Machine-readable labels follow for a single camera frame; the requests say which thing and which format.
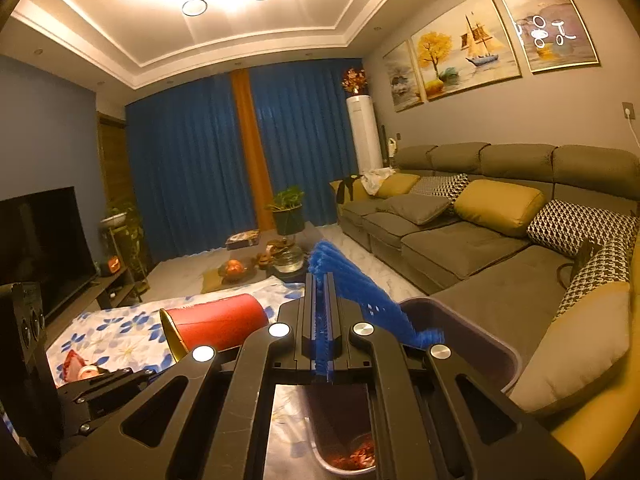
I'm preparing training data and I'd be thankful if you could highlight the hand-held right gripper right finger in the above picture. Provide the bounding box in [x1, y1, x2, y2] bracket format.
[324, 274, 586, 480]

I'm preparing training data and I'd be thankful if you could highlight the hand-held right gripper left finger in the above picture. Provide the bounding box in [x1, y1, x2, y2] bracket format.
[52, 274, 323, 480]

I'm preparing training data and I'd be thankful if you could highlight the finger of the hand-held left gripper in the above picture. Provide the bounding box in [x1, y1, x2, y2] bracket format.
[59, 367, 168, 405]
[62, 395, 151, 442]

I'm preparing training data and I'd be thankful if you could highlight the blue bristle mat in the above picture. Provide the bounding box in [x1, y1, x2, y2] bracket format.
[306, 240, 448, 386]

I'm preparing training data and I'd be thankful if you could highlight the red white plastic bag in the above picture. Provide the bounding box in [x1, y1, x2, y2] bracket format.
[62, 350, 111, 383]

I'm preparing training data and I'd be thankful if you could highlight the grey plastic bin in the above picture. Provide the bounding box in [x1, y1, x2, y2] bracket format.
[302, 296, 524, 473]

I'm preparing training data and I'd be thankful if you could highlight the blue floral blanket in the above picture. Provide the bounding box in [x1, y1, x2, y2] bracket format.
[0, 280, 321, 466]

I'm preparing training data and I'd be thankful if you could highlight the black television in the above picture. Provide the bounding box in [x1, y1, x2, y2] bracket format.
[0, 186, 98, 311]

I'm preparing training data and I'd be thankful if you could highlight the large red paper cup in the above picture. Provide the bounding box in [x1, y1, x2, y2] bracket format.
[159, 294, 270, 362]

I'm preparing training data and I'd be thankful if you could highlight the grey television cabinet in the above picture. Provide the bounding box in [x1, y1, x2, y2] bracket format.
[45, 265, 151, 331]

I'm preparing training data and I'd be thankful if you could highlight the flat printed box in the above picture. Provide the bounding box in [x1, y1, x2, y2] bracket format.
[226, 230, 261, 250]

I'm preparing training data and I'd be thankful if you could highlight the green plant in dark pot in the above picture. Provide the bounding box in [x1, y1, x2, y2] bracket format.
[265, 186, 307, 236]

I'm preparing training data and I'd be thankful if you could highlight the grey coffee table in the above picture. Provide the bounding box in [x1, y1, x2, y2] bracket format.
[147, 227, 326, 296]

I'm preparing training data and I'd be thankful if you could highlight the grey sectional sofa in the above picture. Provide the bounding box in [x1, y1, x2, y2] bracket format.
[330, 141, 640, 480]

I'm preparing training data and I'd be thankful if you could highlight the small yellow cushion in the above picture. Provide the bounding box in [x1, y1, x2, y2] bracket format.
[375, 173, 422, 199]

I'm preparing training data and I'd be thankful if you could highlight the white cloth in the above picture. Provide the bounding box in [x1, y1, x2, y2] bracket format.
[361, 167, 396, 195]

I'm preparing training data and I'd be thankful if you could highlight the brown wooden door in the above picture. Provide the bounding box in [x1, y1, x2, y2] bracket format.
[97, 112, 133, 261]

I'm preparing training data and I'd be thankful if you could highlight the small black white patterned cushion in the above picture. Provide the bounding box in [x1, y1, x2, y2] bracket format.
[410, 173, 471, 203]

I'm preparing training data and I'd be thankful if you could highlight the orange curtain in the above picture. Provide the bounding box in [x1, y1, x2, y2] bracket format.
[230, 69, 273, 231]

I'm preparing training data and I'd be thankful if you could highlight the blue curtain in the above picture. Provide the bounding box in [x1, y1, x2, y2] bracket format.
[125, 75, 261, 263]
[248, 57, 366, 226]

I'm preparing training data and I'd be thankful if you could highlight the white standing air conditioner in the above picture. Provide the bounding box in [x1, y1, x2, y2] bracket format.
[346, 94, 383, 173]

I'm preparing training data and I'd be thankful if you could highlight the large yellow cushion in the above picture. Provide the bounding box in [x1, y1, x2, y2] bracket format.
[454, 179, 546, 237]

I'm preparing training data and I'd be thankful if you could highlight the houndstooth yellow grey cushion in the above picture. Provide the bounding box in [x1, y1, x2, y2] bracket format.
[507, 236, 633, 413]

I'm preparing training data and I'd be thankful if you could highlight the artificial flower arrangement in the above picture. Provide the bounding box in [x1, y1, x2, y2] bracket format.
[341, 67, 371, 96]

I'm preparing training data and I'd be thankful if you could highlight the small grey landscape painting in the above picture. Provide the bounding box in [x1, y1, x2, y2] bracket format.
[382, 40, 426, 113]

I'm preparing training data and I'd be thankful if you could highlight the tree and sailboat painting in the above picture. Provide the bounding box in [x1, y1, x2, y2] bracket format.
[411, 0, 522, 102]

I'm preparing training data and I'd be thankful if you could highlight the gold framed grey painting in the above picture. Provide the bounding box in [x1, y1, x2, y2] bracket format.
[493, 0, 600, 74]

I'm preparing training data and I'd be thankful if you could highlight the black strap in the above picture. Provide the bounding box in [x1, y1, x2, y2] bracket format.
[555, 239, 603, 283]

